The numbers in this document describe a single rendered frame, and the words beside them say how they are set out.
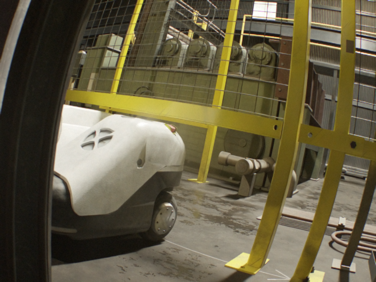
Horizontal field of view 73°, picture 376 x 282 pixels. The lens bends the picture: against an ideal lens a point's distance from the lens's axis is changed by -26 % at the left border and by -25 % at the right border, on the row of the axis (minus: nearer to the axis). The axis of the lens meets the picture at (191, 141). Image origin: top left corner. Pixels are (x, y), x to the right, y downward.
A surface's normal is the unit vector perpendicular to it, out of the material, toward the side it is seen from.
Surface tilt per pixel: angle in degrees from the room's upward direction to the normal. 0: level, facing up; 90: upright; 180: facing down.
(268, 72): 90
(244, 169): 90
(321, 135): 90
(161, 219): 90
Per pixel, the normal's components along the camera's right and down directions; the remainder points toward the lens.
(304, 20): -0.49, -0.07
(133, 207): 0.82, 0.15
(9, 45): 0.25, 0.09
